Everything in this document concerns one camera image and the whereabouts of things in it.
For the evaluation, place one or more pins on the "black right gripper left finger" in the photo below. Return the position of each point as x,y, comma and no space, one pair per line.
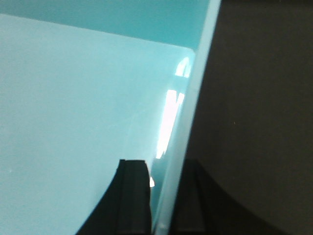
124,209

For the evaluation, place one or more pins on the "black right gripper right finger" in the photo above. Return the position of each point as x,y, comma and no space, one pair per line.
203,208

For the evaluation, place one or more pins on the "light blue plastic bin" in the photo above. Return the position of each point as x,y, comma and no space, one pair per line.
85,84

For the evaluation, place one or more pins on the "black conveyor belt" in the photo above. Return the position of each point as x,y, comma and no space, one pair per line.
253,127

